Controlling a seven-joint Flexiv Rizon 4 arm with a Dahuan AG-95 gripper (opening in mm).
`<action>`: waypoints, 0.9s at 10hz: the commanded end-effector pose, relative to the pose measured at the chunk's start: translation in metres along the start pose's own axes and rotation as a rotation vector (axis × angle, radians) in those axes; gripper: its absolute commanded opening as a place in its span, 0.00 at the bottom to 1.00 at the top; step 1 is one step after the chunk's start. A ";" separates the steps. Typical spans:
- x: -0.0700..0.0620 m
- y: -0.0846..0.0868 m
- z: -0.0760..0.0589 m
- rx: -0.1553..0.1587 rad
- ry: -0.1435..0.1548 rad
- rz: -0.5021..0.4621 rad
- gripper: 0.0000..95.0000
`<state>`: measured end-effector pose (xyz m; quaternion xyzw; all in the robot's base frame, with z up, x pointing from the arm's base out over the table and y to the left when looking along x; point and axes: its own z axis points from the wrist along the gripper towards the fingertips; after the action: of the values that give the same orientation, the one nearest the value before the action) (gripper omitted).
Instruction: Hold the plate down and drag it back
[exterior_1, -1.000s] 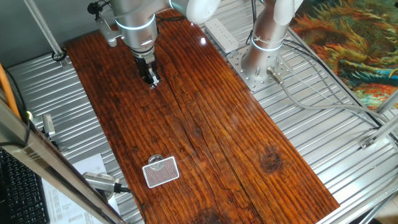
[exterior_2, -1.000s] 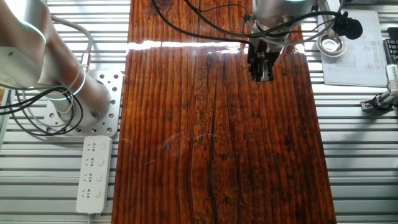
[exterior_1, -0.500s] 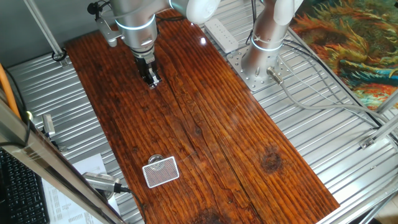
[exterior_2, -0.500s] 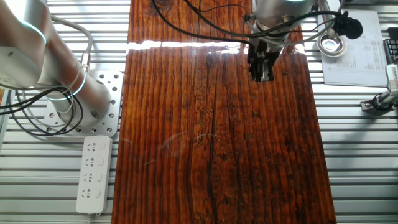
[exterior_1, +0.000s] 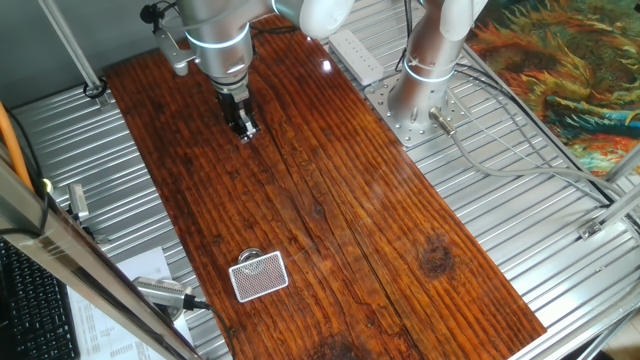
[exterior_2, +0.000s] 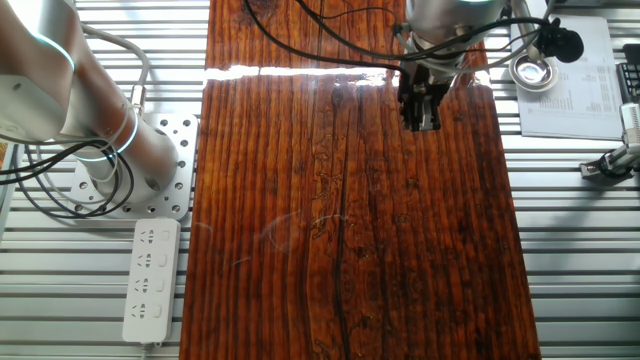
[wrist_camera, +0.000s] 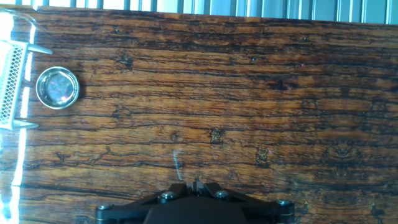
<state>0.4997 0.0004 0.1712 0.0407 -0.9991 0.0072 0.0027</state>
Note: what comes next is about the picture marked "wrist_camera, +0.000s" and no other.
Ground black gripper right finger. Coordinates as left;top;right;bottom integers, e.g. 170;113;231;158
197;179;295;224

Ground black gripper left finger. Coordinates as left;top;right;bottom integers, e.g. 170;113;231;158
95;179;198;224

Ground wood grain table mat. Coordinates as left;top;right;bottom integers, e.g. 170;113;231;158
0;4;398;224

